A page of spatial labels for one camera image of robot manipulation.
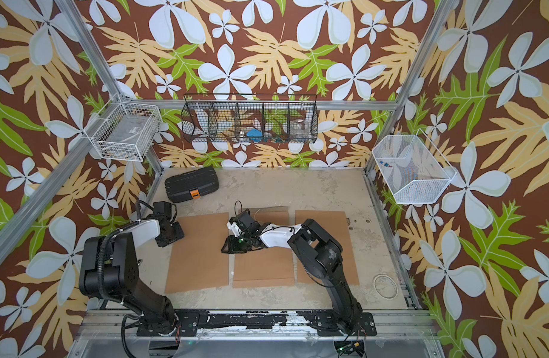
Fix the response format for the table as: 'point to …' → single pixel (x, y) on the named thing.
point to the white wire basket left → (124, 130)
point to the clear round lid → (385, 286)
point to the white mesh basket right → (415, 170)
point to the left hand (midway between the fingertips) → (177, 233)
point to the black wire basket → (250, 118)
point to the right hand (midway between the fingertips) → (224, 250)
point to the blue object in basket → (255, 135)
